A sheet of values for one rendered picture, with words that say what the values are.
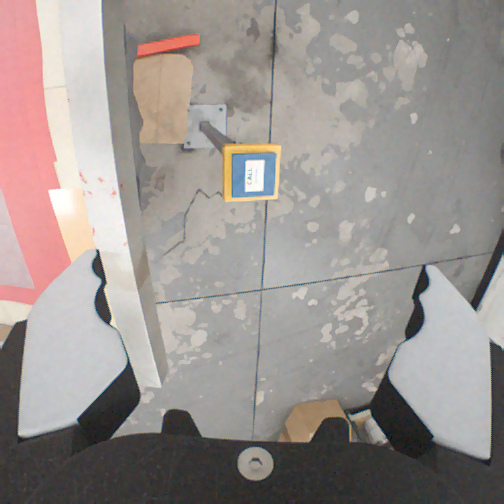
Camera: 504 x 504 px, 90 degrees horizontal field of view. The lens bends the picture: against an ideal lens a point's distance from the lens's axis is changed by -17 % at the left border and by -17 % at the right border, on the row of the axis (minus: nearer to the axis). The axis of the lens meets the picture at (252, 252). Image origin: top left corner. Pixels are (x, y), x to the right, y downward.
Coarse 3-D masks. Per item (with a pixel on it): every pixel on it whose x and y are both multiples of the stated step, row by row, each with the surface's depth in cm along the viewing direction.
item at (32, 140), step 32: (0, 0) 19; (32, 0) 19; (0, 32) 20; (32, 32) 21; (0, 64) 22; (32, 64) 22; (0, 96) 24; (32, 96) 24; (0, 128) 25; (32, 128) 25; (0, 160) 27; (32, 160) 27
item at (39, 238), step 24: (0, 168) 28; (24, 168) 27; (48, 168) 27; (0, 192) 29; (24, 192) 29; (48, 192) 29; (0, 216) 31; (24, 216) 30; (48, 216) 30; (0, 240) 32; (24, 240) 32; (48, 240) 32; (0, 264) 34; (24, 264) 34; (48, 264) 33; (0, 288) 37; (24, 288) 36
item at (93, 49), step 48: (96, 0) 17; (96, 48) 19; (96, 96) 21; (96, 144) 22; (96, 192) 25; (96, 240) 27; (144, 240) 31; (144, 288) 32; (0, 336) 38; (144, 336) 33; (144, 384) 38
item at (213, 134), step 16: (192, 112) 141; (208, 112) 143; (224, 112) 145; (192, 128) 145; (208, 128) 124; (224, 128) 149; (192, 144) 149; (208, 144) 151; (224, 144) 64; (240, 144) 64; (256, 144) 65; (272, 144) 65; (224, 160) 64; (224, 176) 66; (224, 192) 68
